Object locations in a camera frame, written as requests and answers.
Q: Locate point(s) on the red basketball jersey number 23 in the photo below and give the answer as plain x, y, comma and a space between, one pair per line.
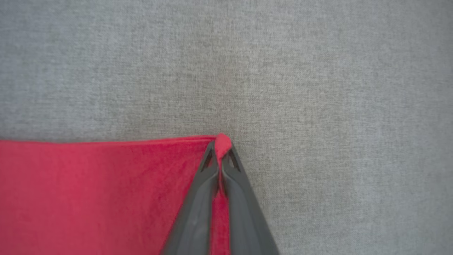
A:
88, 198

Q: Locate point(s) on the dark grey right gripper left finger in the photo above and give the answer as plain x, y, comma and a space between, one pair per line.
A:
196, 219

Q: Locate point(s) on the grey fabric sofa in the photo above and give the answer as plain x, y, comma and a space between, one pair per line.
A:
318, 88

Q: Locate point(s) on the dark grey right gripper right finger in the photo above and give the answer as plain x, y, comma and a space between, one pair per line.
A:
244, 219

